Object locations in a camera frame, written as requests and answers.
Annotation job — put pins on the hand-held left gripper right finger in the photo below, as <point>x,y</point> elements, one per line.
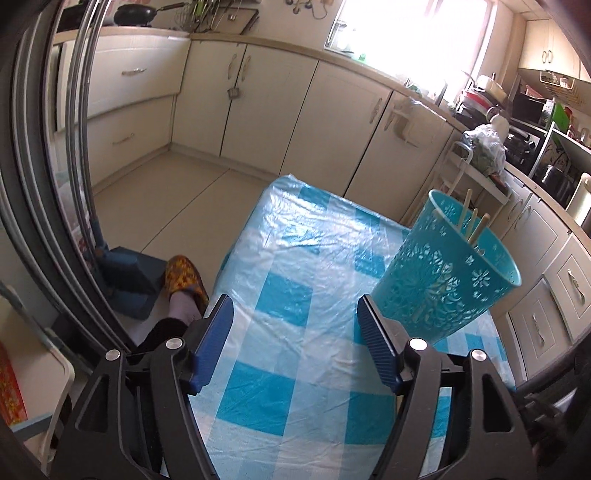
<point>376,339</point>

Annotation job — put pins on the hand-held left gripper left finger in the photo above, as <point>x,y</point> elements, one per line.
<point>213,337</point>

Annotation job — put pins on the teal perforated utensil holder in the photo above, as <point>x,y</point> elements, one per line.
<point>434,286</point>

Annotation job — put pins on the person's leg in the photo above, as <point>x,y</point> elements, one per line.
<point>171,323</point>

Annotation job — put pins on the yellow patterned slipper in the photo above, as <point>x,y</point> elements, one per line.
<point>184,277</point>

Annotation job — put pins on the blue dustpan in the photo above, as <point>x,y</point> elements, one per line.
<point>131,277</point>

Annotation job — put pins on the blue white checkered tablecloth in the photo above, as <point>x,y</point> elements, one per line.
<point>300,258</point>

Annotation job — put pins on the cream side drawer cabinet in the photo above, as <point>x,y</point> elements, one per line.
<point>549,277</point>

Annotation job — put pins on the wooden chopstick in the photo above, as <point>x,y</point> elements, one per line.
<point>467,205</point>
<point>480,227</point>
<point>473,224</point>

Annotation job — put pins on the white plastic chair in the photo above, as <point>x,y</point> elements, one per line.
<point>46,369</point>

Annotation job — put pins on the white metal rack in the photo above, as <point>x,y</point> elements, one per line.
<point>461,168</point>

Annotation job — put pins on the floral plastic bag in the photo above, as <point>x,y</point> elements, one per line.
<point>69,203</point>

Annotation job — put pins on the red printed paper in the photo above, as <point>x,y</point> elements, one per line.
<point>11,387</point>

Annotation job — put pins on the white plastic door holder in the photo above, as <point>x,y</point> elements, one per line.
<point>408,122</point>

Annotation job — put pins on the plastic bag of greens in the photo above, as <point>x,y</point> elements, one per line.
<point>484,147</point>

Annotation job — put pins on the paper towel roll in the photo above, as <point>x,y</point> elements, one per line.
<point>581,196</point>

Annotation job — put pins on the cream base cabinet row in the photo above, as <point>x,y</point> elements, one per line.
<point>286,106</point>

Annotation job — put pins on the small hanging metal strainer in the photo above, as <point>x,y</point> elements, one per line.
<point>233,93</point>

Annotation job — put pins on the dish rack with dishes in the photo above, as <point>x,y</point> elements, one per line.
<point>478,99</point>

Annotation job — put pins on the black microwave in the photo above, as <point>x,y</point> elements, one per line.
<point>528,108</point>

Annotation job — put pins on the green cutting board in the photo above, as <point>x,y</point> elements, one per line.
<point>558,116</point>

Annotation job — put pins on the kitchen window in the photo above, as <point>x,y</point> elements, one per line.
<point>406,32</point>

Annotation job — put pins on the black frying pan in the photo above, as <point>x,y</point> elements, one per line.
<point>134,14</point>

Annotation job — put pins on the cream wall cabinet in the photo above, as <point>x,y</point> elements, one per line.
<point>551,48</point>

